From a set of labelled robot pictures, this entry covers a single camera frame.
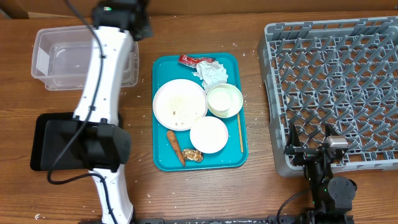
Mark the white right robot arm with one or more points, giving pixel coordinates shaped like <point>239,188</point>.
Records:
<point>331,196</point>

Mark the black tray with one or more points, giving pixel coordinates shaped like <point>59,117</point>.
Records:
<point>65,142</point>

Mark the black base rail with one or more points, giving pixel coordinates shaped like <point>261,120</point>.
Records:
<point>284,219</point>

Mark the pale green bowl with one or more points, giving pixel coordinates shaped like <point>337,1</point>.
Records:
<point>236,100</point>

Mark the small pink plate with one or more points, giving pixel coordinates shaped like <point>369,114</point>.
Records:
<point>209,135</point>

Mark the clear plastic bin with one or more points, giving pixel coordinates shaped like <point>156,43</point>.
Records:
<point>61,57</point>

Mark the brown food scrap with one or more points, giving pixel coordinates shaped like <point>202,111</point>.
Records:
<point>192,155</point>

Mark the red snack wrapper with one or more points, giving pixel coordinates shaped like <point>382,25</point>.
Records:
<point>193,61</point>

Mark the white cup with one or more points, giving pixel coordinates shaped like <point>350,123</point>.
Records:
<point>219,100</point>

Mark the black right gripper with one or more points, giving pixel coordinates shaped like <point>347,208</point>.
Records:
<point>293,149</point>

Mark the white napkin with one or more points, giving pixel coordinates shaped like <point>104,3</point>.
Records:
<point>211,74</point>

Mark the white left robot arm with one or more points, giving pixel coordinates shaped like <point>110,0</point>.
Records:
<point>115,28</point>

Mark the large white plate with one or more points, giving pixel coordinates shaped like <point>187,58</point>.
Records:
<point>179,103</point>

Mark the wooden chopstick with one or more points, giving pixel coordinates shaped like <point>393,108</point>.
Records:
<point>240,133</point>

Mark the grey dish rack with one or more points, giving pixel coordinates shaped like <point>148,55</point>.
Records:
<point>338,72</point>

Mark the orange carrot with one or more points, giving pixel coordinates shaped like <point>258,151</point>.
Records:
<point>175,146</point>

